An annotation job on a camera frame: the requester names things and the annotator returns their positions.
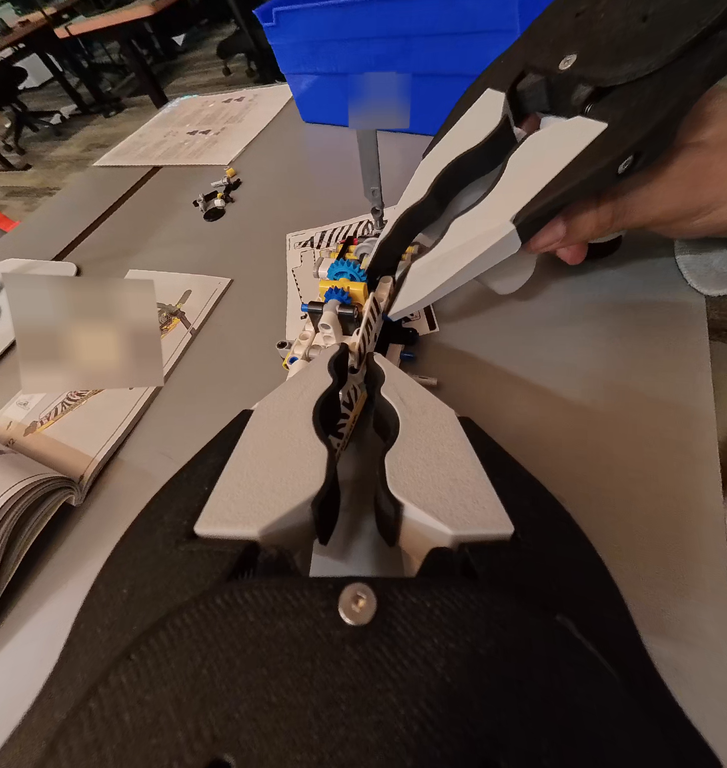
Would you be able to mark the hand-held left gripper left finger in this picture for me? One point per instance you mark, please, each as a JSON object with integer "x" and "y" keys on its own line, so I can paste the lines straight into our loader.
{"x": 267, "y": 474}

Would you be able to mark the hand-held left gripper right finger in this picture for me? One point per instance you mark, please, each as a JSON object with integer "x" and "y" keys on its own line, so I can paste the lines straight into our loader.
{"x": 447, "y": 480}

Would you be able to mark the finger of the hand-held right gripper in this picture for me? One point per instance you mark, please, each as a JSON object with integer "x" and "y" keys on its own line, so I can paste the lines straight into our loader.
{"x": 459, "y": 138}
{"x": 507, "y": 210}

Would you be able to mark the zebra striped lego helicopter model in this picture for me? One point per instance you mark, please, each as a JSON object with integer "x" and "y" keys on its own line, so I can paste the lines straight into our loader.
{"x": 339, "y": 276}

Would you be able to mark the person's right forearm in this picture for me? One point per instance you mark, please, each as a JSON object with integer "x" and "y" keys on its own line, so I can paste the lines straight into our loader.
{"x": 717, "y": 264}

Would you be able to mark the open lego instruction booklet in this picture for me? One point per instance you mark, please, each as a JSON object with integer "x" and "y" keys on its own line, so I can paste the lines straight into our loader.
{"x": 69, "y": 432}

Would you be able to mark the small cluster of lego parts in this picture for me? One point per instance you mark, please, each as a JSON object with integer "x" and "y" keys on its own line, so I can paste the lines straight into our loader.
{"x": 214, "y": 213}

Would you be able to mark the person's right hand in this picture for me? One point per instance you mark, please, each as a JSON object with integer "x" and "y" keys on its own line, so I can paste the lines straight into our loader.
{"x": 687, "y": 180}

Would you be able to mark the blue plastic bin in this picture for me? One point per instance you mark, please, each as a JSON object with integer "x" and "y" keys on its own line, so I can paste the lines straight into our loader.
{"x": 339, "y": 48}

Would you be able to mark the zebra sticker sheet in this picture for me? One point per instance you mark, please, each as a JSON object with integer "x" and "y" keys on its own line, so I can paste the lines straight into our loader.
{"x": 300, "y": 282}

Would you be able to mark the white paper leaflet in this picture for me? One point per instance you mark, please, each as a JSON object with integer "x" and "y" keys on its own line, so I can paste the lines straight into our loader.
{"x": 189, "y": 132}

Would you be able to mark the background office desk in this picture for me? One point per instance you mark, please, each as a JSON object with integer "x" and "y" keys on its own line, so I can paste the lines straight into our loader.
{"x": 117, "y": 18}

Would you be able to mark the black office chair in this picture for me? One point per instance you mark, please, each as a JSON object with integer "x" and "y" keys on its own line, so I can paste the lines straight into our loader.
{"x": 3, "y": 84}

